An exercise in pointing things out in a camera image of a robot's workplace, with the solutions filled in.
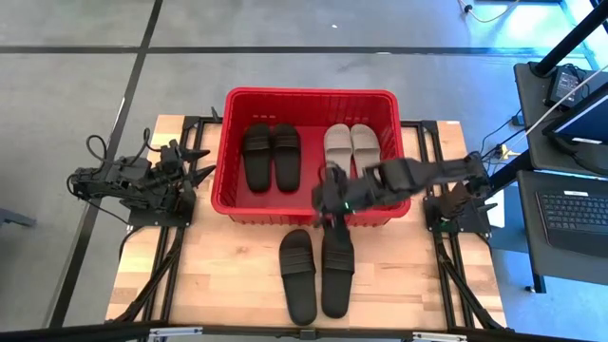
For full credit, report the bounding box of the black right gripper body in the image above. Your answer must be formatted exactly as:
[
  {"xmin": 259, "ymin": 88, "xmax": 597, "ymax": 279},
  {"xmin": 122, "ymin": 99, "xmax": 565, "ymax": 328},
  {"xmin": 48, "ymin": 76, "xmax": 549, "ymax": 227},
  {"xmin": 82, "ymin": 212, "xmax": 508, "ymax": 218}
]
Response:
[{"xmin": 311, "ymin": 163, "xmax": 381, "ymax": 216}]

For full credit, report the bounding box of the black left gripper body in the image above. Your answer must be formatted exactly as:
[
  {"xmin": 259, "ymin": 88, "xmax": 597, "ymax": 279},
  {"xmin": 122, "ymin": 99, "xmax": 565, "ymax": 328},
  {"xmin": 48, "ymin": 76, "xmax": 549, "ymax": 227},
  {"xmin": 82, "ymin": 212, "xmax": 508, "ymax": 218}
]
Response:
[{"xmin": 159, "ymin": 140, "xmax": 196, "ymax": 191}]

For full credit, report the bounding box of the beige slide sandal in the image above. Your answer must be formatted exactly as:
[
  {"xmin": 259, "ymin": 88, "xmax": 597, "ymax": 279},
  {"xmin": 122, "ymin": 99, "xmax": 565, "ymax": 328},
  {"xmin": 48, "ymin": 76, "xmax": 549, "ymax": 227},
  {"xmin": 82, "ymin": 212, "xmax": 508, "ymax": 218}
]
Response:
[
  {"xmin": 323, "ymin": 123, "xmax": 353, "ymax": 180},
  {"xmin": 350, "ymin": 123, "xmax": 382, "ymax": 184}
]

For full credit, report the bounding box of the small black slide sandal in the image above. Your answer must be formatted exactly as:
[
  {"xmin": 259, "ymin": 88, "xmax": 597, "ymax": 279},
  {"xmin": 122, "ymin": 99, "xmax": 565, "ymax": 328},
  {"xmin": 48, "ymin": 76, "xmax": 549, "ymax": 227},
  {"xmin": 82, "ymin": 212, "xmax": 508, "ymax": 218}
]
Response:
[
  {"xmin": 240, "ymin": 123, "xmax": 275, "ymax": 194},
  {"xmin": 270, "ymin": 123, "xmax": 303, "ymax": 194}
]

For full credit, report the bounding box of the large black slide sandal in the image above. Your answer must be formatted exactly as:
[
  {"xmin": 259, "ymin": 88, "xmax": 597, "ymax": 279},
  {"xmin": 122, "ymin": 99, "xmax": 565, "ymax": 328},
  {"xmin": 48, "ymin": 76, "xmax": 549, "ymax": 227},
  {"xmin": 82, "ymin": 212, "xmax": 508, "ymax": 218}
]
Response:
[
  {"xmin": 320, "ymin": 222, "xmax": 356, "ymax": 319},
  {"xmin": 278, "ymin": 228, "xmax": 318, "ymax": 327}
]

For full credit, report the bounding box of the red plastic bin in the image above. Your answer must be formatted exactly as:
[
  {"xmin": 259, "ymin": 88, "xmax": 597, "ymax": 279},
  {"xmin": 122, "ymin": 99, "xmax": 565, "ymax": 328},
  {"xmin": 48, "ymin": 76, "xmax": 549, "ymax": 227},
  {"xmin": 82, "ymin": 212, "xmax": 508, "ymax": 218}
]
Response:
[{"xmin": 210, "ymin": 86, "xmax": 412, "ymax": 227}]

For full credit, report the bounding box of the yellow plug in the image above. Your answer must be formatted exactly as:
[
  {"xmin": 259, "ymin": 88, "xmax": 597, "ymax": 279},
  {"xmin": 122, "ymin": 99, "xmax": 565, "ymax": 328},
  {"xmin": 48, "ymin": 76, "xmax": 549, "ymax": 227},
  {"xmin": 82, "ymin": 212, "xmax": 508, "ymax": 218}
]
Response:
[{"xmin": 493, "ymin": 143, "xmax": 522, "ymax": 162}]

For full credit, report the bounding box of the grey chair leg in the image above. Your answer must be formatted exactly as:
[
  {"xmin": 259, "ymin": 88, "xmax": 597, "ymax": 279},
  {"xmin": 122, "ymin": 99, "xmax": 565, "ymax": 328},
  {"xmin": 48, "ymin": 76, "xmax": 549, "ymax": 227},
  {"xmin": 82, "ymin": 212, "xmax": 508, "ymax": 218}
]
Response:
[{"xmin": 0, "ymin": 207, "xmax": 38, "ymax": 228}]

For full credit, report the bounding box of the black stand pole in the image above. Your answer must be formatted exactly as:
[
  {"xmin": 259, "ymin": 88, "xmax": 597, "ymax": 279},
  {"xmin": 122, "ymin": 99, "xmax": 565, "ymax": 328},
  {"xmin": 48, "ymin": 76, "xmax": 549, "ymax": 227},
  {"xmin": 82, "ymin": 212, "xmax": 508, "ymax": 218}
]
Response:
[
  {"xmin": 532, "ymin": 0, "xmax": 608, "ymax": 77},
  {"xmin": 487, "ymin": 150, "xmax": 534, "ymax": 192}
]

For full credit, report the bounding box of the black side desk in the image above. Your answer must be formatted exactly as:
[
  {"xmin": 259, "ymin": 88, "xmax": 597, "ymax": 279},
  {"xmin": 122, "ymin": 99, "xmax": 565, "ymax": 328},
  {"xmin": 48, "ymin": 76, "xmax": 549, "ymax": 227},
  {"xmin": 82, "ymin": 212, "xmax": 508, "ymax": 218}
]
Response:
[
  {"xmin": 516, "ymin": 169, "xmax": 608, "ymax": 294},
  {"xmin": 513, "ymin": 61, "xmax": 608, "ymax": 178}
]

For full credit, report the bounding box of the black laptop keyboard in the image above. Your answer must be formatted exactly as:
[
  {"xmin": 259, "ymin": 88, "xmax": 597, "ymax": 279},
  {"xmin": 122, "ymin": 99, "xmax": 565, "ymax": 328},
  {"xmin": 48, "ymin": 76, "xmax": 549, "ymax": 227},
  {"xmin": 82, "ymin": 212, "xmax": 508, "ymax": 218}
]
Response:
[{"xmin": 535, "ymin": 188, "xmax": 608, "ymax": 260}]

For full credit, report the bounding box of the black monitor screen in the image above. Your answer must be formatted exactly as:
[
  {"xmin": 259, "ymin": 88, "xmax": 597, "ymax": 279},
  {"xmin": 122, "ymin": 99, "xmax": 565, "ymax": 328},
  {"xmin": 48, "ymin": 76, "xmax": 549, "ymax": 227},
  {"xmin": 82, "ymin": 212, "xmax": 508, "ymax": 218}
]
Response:
[{"xmin": 542, "ymin": 81, "xmax": 608, "ymax": 149}]

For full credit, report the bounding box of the black frame crossbar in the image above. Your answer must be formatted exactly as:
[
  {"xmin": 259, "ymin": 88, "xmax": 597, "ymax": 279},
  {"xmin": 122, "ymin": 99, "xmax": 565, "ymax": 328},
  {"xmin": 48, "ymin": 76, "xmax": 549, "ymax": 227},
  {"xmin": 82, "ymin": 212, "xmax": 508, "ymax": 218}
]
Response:
[{"xmin": 0, "ymin": 321, "xmax": 608, "ymax": 342}]

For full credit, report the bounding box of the silver metal bracket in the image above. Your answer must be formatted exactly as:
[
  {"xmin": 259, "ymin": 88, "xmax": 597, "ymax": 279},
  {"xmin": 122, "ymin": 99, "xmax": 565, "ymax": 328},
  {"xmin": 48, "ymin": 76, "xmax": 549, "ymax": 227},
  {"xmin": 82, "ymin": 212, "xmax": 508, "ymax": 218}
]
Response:
[
  {"xmin": 148, "ymin": 326, "xmax": 204, "ymax": 339},
  {"xmin": 410, "ymin": 331, "xmax": 469, "ymax": 342}
]

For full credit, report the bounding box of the yellow floor cable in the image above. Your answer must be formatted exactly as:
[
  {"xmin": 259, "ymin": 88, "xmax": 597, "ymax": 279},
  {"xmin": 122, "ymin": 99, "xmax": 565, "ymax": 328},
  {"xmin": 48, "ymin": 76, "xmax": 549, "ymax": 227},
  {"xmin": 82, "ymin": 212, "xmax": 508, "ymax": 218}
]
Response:
[{"xmin": 457, "ymin": 0, "xmax": 520, "ymax": 24}]

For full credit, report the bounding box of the thin white cable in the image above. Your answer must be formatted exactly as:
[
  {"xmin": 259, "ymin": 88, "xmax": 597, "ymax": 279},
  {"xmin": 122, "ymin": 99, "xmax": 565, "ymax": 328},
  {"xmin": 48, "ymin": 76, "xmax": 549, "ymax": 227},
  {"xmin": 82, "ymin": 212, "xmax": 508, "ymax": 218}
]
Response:
[{"xmin": 522, "ymin": 60, "xmax": 608, "ymax": 140}]

